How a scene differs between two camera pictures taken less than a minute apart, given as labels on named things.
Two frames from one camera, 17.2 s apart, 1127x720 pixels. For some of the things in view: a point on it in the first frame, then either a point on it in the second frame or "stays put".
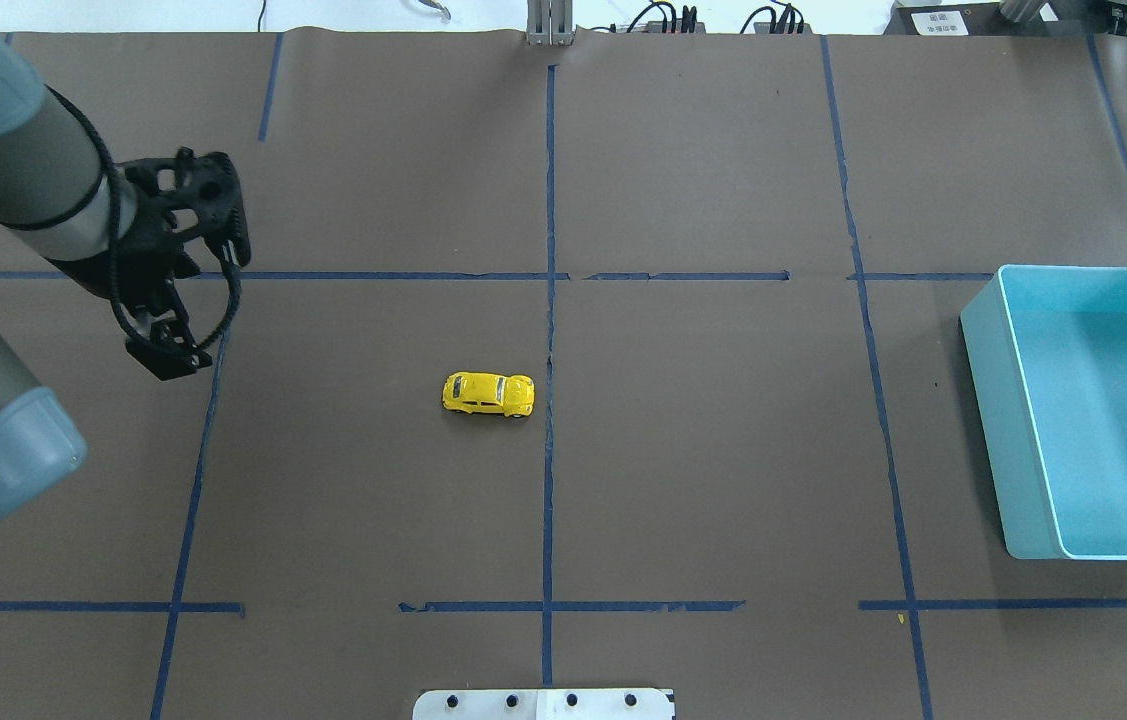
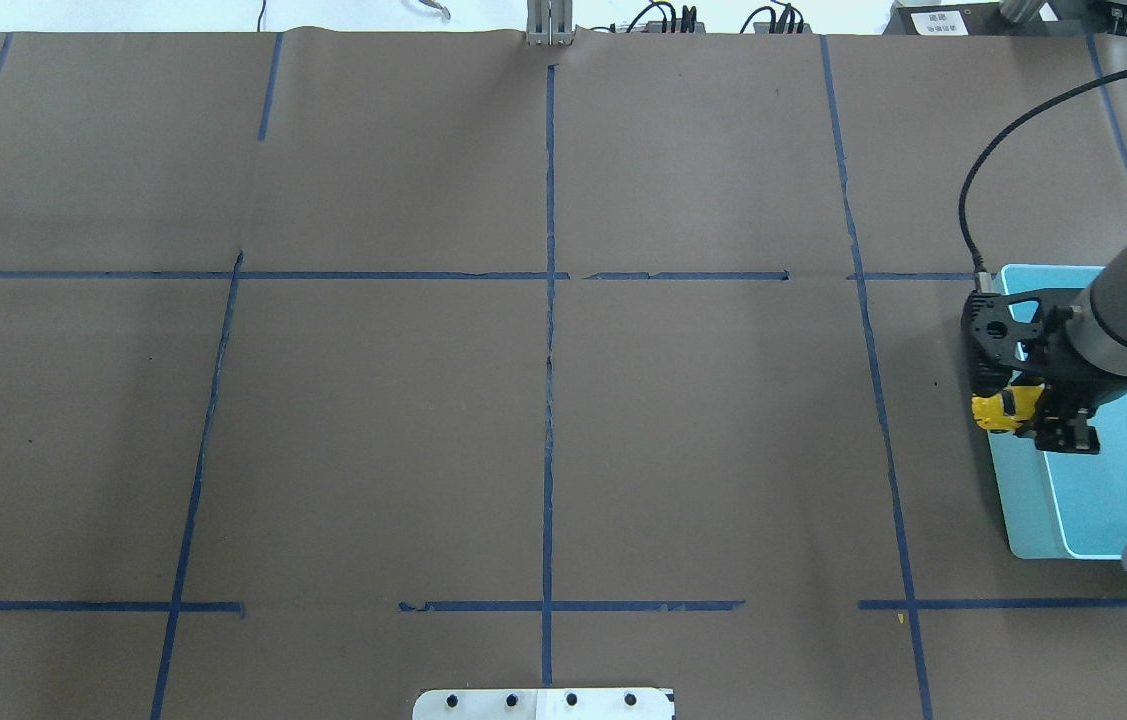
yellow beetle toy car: [488, 393] to [1007, 411]
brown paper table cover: [583, 362] stays put
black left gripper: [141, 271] to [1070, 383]
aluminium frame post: [549, 22] stays put
